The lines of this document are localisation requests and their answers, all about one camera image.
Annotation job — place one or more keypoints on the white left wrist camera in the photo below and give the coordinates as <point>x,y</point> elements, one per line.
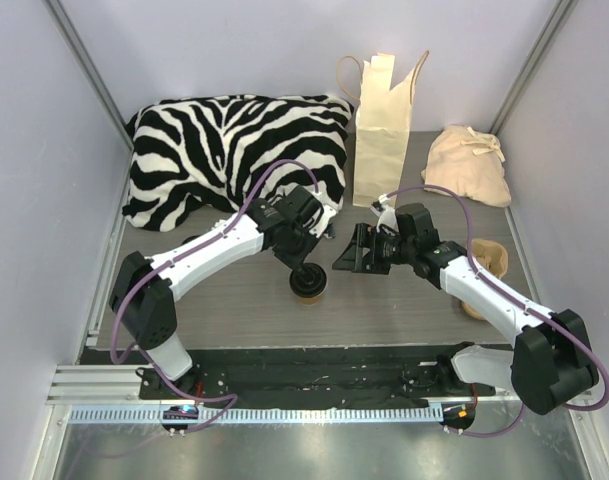
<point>324,218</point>

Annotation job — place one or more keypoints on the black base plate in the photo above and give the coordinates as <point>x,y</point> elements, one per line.
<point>356,378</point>

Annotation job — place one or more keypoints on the white slotted cable duct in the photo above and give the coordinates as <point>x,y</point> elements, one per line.
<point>180,414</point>

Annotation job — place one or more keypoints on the beige cloth drawstring pouch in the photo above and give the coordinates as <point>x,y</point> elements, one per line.
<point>469,163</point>

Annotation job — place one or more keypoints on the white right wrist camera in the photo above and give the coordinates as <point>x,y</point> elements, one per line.
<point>386,213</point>

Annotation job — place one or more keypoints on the cardboard cup carrier tray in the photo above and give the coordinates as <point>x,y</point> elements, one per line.
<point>491,256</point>

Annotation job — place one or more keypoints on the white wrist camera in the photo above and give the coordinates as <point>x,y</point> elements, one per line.
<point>324,218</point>
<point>386,213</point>

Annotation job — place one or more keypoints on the zebra print cushion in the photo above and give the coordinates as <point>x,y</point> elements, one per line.
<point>211,151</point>

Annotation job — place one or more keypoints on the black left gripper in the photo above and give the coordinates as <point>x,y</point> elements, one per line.
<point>294,250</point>

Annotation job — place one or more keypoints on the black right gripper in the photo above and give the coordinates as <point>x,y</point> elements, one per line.
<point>366,250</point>

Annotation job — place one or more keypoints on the single brown paper cup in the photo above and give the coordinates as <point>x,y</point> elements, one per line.
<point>310,300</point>

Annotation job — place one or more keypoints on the single black cup lid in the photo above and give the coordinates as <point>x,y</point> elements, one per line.
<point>308,281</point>

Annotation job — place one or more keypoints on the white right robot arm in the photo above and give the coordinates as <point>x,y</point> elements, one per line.
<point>548,362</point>

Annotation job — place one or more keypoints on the cream paper bag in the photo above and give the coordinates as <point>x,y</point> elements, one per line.
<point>383,122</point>

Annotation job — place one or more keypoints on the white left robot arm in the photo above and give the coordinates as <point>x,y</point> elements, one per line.
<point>147,289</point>

